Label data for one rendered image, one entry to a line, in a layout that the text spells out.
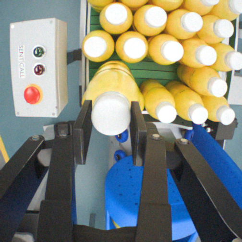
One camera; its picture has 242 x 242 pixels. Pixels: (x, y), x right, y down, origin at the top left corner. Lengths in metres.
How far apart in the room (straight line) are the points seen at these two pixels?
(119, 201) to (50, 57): 0.32
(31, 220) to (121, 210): 0.47
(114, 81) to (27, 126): 1.59
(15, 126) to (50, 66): 1.48
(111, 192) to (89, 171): 1.41
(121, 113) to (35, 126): 1.58
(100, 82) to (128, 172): 0.33
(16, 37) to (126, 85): 0.27
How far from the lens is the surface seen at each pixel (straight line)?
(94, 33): 0.41
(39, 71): 0.39
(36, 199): 0.94
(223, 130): 0.61
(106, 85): 0.22
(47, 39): 0.39
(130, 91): 0.22
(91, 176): 1.89
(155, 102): 0.43
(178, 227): 0.42
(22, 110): 0.44
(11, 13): 1.71
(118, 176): 0.50
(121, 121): 0.19
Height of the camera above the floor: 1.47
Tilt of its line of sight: 68 degrees down
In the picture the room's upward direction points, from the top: 176 degrees clockwise
